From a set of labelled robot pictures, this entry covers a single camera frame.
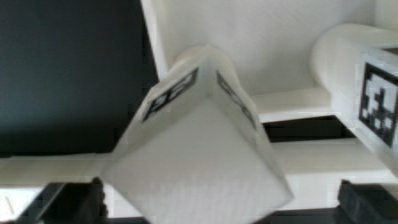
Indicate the white chair seat piece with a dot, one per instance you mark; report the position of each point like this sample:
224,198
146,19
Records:
263,31

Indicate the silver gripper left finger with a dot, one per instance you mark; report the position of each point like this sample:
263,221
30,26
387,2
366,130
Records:
67,204

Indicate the white chair leg block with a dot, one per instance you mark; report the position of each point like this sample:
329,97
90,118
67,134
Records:
197,111
353,66

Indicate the white U-shaped boundary frame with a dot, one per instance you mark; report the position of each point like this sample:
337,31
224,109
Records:
167,179

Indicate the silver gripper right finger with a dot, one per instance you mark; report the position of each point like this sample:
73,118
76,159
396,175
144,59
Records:
368,204

